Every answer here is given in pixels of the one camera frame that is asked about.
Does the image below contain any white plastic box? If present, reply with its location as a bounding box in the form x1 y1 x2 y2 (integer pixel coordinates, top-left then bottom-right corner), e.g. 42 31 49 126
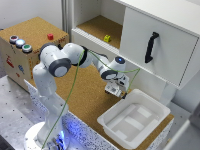
96 88 172 150

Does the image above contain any red button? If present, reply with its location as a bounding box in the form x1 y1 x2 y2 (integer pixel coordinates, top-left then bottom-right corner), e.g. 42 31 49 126
8 34 20 45

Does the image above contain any yellow block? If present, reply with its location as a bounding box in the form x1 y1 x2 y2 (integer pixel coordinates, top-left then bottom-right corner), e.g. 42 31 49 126
102 34 112 43

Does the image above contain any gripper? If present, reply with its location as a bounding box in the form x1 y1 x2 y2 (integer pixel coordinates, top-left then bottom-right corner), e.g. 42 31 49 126
105 73 131 96

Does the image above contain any blue button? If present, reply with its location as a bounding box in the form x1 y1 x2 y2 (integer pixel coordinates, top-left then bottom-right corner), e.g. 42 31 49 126
14 38 27 49

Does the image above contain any white sliding door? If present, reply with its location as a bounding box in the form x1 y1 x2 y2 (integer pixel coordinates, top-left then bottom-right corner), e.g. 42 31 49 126
118 6 200 90

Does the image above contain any green button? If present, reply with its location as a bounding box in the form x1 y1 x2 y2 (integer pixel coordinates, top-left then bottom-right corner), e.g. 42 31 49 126
21 43 34 54

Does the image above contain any wooden drawer box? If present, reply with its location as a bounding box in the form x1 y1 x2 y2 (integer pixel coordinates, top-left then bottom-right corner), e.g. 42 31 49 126
0 16 70 92

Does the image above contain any pink block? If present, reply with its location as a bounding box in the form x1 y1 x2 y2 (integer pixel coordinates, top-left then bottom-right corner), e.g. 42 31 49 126
46 33 55 41

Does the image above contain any black door handle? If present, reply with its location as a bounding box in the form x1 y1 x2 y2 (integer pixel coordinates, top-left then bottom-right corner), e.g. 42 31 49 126
144 31 160 64

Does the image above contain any green cable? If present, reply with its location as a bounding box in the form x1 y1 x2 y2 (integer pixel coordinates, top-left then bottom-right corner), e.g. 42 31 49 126
40 49 142 150

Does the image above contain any white cabinet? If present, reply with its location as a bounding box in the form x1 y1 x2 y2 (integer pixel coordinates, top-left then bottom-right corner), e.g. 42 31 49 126
61 0 200 107

